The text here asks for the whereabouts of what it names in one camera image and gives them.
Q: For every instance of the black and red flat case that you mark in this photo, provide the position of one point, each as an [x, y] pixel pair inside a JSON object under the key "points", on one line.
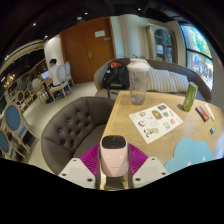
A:
{"points": [[202, 113]]}

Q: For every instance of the brown curved sofa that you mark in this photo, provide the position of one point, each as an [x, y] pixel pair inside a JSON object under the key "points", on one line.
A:
{"points": [[200, 83]]}

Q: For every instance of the green drink can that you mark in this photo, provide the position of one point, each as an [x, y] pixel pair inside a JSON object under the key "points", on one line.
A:
{"points": [[190, 96]]}

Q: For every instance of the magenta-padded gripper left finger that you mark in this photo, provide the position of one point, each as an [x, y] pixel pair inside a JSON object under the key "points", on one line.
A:
{"points": [[76, 170]]}

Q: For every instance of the white sticker sheet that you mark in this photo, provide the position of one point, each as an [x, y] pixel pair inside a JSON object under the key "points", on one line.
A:
{"points": [[155, 121]]}

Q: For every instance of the grey tufted armchair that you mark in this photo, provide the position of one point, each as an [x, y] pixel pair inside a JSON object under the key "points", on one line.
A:
{"points": [[66, 130]]}

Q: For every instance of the wooden door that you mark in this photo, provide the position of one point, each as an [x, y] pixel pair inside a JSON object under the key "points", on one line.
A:
{"points": [[86, 53]]}

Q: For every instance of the person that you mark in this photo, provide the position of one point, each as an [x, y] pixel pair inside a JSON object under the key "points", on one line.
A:
{"points": [[54, 73]]}

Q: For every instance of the clear shaker bottle white lid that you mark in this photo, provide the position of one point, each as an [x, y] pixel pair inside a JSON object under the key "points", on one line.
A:
{"points": [[138, 83]]}

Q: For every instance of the blue cloud-shaped mouse pad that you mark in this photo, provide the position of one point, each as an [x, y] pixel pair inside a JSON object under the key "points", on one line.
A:
{"points": [[190, 153]]}

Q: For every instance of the pink computer mouse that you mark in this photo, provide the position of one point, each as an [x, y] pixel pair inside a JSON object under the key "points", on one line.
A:
{"points": [[114, 156]]}

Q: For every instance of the glass-door cabinet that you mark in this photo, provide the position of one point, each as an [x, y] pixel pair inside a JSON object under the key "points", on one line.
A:
{"points": [[161, 45]]}

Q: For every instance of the black-framed window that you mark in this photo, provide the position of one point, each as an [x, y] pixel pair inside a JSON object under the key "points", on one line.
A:
{"points": [[200, 53]]}

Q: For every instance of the white door sign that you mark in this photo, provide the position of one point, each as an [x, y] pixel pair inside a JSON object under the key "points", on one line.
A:
{"points": [[100, 33]]}

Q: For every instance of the group of dining chairs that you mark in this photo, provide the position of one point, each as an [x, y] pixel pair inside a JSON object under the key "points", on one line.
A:
{"points": [[13, 120]]}

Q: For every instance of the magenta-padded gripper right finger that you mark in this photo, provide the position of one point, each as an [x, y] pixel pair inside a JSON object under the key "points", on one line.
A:
{"points": [[150, 170]]}

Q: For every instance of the white tube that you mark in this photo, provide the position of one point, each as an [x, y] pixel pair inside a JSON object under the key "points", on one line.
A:
{"points": [[209, 111]]}

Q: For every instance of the striped beige cushion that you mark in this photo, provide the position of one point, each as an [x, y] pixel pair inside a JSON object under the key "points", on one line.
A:
{"points": [[180, 83], [160, 80]]}

